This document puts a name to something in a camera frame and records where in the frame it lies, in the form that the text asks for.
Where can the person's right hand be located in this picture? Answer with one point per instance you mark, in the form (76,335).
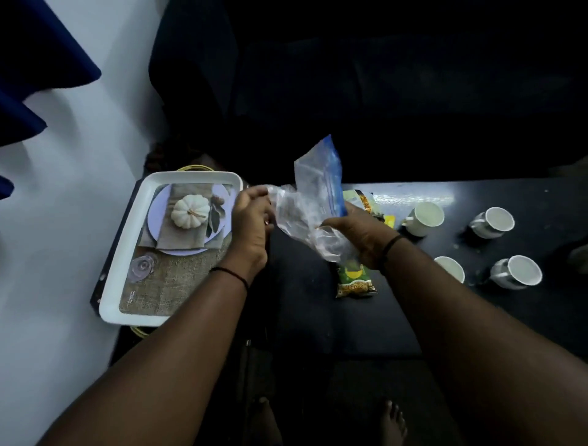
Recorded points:
(367,234)

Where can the person's left hand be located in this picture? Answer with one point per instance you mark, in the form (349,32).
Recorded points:
(248,229)

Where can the person's left thumb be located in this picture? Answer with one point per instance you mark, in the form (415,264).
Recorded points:
(267,221)

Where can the person's right fingers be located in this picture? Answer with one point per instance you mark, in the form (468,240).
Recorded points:
(334,222)

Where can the clear blue-topped zip bag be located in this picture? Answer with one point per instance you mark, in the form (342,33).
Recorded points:
(317,184)

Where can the person's left forearm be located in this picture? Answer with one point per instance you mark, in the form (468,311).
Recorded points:
(160,367)

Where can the person's right forearm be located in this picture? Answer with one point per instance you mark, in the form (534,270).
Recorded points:
(482,358)

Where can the black right wrist band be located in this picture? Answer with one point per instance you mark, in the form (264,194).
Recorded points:
(388,248)

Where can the black wrist band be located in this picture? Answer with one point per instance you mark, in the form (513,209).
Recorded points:
(232,274)
(388,248)

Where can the black left wrist band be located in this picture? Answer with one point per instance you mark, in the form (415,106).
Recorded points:
(232,274)

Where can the white cup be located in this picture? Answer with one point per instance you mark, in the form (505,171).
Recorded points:
(517,272)
(494,221)
(425,218)
(452,268)

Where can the white tray with pumpkin print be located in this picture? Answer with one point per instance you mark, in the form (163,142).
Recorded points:
(174,280)

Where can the dark sofa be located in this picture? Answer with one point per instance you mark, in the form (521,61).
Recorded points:
(367,92)

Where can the person's right foot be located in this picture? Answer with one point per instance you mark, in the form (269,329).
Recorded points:
(393,425)

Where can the blue curtain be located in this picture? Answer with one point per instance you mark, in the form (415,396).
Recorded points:
(32,55)

